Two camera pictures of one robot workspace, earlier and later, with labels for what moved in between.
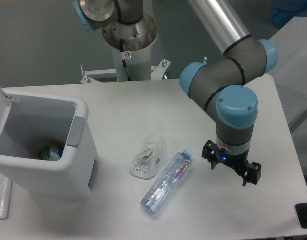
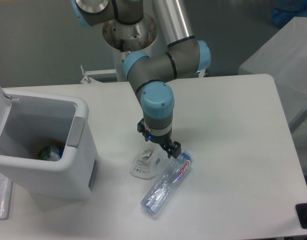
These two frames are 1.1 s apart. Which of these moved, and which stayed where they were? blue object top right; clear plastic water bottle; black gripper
Moved: black gripper
Stayed: clear plastic water bottle; blue object top right
